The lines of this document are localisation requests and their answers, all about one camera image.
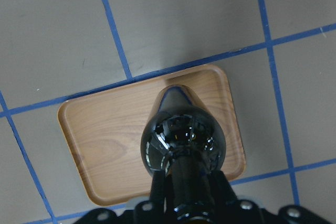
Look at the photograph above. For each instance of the dark wine bottle carried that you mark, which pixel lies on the dark wine bottle carried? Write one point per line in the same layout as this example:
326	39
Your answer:
184	139

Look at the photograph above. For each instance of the wooden tray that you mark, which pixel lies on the wooden tray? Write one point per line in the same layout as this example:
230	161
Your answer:
103	131

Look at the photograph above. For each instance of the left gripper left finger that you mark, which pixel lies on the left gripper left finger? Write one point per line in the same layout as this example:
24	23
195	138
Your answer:
157	192

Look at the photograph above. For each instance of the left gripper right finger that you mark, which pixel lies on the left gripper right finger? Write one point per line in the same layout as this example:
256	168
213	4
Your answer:
221	189

